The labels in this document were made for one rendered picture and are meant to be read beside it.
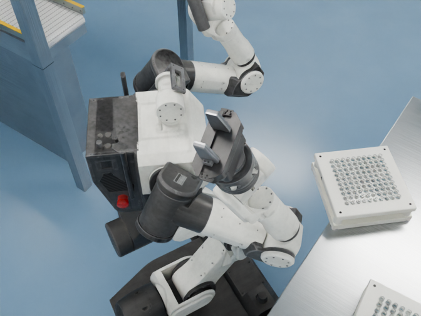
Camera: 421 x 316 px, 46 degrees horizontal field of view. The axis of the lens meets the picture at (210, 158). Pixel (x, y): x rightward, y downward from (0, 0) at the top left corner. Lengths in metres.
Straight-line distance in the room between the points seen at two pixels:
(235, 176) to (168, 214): 0.29
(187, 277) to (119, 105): 0.93
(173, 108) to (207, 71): 0.34
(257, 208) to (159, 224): 0.23
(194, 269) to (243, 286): 0.28
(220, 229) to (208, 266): 0.83
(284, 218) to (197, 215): 0.19
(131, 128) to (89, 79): 2.12
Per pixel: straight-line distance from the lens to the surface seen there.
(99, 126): 1.25
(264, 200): 1.03
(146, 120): 1.25
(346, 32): 3.76
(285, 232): 1.09
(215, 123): 0.78
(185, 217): 1.10
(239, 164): 0.84
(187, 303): 2.00
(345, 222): 1.54
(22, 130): 3.06
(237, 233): 1.14
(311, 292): 1.44
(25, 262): 2.59
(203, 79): 1.45
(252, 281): 2.19
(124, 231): 1.50
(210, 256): 1.94
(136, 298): 1.99
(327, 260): 1.49
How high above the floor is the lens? 2.17
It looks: 51 degrees down
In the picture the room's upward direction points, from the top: straight up
